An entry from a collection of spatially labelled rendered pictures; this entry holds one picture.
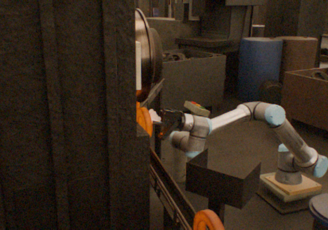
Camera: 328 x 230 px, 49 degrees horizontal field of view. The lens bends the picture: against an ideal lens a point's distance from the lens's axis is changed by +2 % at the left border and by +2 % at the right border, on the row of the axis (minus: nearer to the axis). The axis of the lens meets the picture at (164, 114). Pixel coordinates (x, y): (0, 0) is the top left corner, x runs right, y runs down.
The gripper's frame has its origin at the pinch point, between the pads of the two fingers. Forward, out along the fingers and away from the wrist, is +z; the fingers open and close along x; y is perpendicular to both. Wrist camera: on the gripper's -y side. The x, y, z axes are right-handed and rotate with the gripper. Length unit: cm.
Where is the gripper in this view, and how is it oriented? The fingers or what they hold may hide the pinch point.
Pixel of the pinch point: (143, 119)
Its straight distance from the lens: 172.4
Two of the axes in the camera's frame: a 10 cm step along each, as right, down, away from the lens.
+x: 3.6, 2.9, -8.8
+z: -8.9, -1.6, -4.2
